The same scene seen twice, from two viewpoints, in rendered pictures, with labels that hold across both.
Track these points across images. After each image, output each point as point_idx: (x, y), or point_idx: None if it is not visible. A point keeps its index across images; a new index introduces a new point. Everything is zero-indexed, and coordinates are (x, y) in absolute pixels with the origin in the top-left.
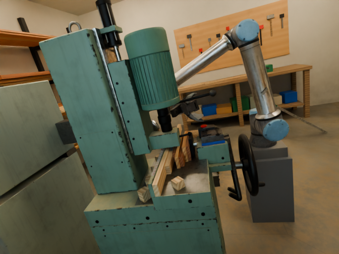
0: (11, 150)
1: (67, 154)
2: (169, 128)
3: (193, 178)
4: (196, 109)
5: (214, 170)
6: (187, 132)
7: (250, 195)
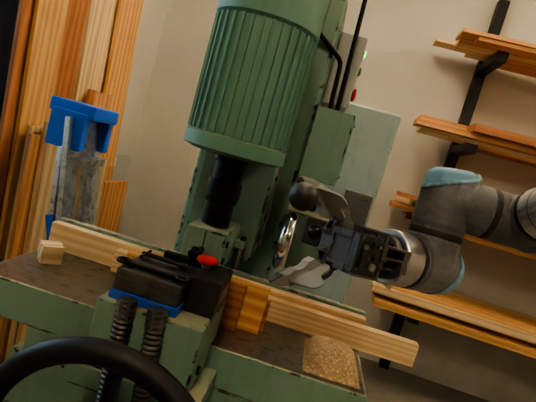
0: None
1: None
2: (204, 212)
3: (52, 276)
4: (339, 264)
5: None
6: (266, 294)
7: None
